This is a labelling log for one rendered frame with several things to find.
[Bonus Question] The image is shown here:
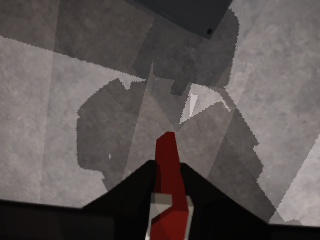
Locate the dark grey sloped panel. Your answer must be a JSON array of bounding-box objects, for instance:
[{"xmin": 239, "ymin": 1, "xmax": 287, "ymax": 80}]
[{"xmin": 133, "ymin": 0, "xmax": 233, "ymax": 40}]

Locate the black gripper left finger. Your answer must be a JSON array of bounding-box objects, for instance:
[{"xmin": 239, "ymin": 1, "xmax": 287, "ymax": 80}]
[{"xmin": 0, "ymin": 160, "xmax": 157, "ymax": 240}]

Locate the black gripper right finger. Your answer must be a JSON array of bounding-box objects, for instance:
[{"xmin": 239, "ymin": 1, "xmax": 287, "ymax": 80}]
[{"xmin": 180, "ymin": 163, "xmax": 320, "ymax": 240}]

